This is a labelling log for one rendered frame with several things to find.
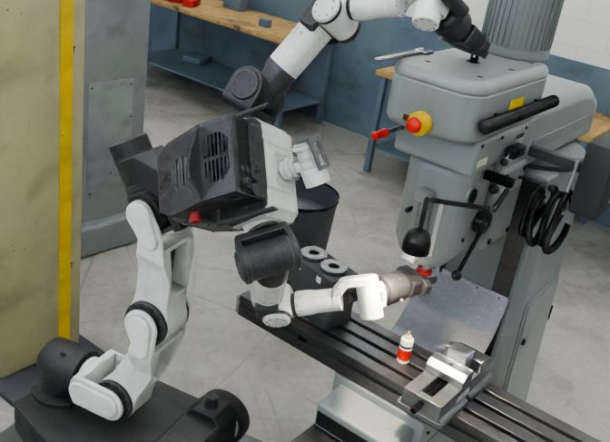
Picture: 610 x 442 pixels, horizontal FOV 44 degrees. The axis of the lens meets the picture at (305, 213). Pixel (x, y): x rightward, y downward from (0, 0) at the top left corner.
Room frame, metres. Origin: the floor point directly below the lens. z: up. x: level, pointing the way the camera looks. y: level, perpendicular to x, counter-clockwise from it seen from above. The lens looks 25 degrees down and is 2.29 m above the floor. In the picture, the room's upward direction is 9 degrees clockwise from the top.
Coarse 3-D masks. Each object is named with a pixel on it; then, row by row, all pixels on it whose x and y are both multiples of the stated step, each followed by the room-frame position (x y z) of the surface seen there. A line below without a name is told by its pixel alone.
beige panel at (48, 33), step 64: (0, 0) 2.72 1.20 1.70; (64, 0) 2.95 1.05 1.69; (0, 64) 2.72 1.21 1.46; (64, 64) 2.95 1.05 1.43; (0, 128) 2.71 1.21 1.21; (64, 128) 2.95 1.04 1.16; (0, 192) 2.71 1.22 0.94; (64, 192) 2.95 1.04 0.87; (0, 256) 2.70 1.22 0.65; (64, 256) 2.95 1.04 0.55; (0, 320) 2.69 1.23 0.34; (64, 320) 2.96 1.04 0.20; (0, 384) 2.65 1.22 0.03
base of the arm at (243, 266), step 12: (264, 228) 1.69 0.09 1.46; (276, 228) 1.69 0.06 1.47; (288, 228) 1.69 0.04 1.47; (240, 240) 1.65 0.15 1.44; (252, 240) 1.66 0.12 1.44; (264, 240) 1.68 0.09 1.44; (288, 240) 1.66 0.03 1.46; (240, 252) 1.61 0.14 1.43; (300, 252) 1.64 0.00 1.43; (240, 264) 1.61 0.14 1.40; (300, 264) 1.64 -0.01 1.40; (240, 276) 1.63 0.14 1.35; (252, 276) 1.59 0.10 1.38
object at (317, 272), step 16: (304, 256) 2.20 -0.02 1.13; (320, 256) 2.21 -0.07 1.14; (304, 272) 2.17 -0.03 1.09; (320, 272) 2.12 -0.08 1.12; (336, 272) 2.12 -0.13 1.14; (352, 272) 2.16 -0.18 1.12; (304, 288) 2.16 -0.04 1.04; (320, 288) 2.10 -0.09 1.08; (352, 288) 2.14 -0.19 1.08; (352, 304) 2.15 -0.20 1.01; (320, 320) 2.09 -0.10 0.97; (336, 320) 2.11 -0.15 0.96
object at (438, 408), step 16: (480, 352) 1.99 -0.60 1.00; (480, 368) 1.87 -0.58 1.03; (416, 384) 1.77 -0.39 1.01; (432, 384) 1.81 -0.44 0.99; (448, 384) 1.80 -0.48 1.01; (480, 384) 1.89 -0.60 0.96; (400, 400) 1.76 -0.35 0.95; (416, 400) 1.73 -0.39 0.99; (432, 400) 1.71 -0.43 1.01; (448, 400) 1.72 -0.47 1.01; (464, 400) 1.80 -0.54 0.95; (416, 416) 1.72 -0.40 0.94; (432, 416) 1.69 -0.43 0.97; (448, 416) 1.73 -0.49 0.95
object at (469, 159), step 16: (512, 128) 1.99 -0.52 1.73; (400, 144) 1.93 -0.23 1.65; (416, 144) 1.91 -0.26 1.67; (432, 144) 1.88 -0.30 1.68; (448, 144) 1.86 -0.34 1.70; (464, 144) 1.83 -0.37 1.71; (480, 144) 1.82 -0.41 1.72; (496, 144) 1.91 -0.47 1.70; (432, 160) 1.88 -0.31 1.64; (448, 160) 1.85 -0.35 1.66; (464, 160) 1.83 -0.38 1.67; (480, 160) 1.84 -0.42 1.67; (496, 160) 1.93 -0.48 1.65
